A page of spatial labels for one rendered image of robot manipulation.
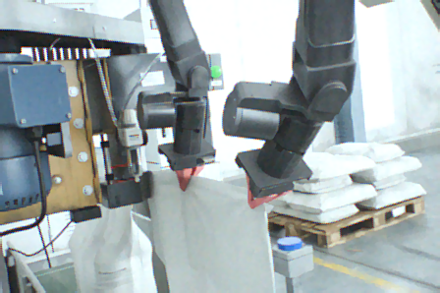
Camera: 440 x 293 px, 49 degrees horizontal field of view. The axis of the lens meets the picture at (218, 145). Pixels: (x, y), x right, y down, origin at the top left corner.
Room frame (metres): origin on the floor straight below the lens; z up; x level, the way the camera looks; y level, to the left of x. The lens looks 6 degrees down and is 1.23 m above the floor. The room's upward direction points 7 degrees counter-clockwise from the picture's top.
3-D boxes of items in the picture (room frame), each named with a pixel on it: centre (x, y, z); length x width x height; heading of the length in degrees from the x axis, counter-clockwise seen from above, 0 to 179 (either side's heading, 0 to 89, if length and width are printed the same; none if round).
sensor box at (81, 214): (1.03, 0.31, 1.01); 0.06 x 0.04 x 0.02; 120
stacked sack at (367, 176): (4.16, -1.37, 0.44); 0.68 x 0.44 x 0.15; 120
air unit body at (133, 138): (1.03, 0.18, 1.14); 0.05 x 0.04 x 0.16; 120
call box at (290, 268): (1.15, -0.14, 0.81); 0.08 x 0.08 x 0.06; 30
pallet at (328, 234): (4.17, -1.01, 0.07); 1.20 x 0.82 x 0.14; 122
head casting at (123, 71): (1.24, 0.19, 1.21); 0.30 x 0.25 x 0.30; 30
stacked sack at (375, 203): (4.15, -1.38, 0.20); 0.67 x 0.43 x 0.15; 120
